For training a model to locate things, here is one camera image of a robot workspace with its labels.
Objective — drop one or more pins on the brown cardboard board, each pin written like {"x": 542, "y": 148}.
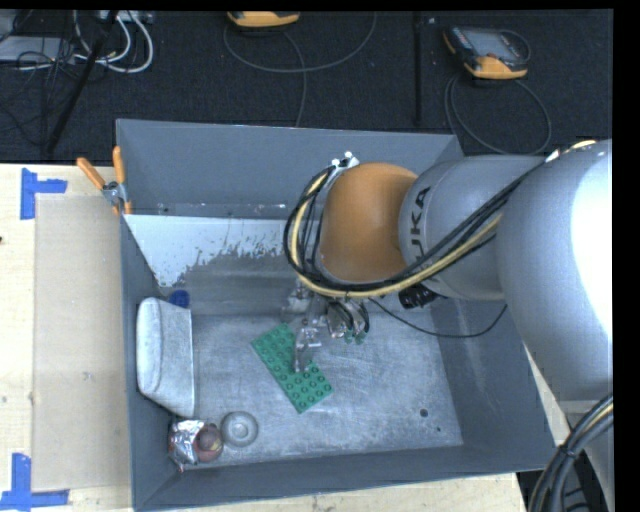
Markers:
{"x": 75, "y": 350}

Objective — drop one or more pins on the red-brown ball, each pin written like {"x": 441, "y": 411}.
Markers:
{"x": 210, "y": 442}

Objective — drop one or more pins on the small blue cap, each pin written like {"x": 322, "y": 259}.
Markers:
{"x": 180, "y": 298}

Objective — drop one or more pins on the crumpled silver foil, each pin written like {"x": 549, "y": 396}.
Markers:
{"x": 181, "y": 442}

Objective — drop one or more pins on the grey round knob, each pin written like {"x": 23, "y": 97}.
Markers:
{"x": 239, "y": 428}

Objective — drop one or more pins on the dark green flat block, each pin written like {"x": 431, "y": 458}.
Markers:
{"x": 272, "y": 350}

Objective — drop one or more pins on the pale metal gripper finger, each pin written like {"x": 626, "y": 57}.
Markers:
{"x": 308, "y": 354}
{"x": 298, "y": 356}

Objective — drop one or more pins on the black cylinder on white bracket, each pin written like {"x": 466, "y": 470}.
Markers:
{"x": 416, "y": 297}

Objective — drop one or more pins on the grey metal bin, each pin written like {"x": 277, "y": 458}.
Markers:
{"x": 360, "y": 410}

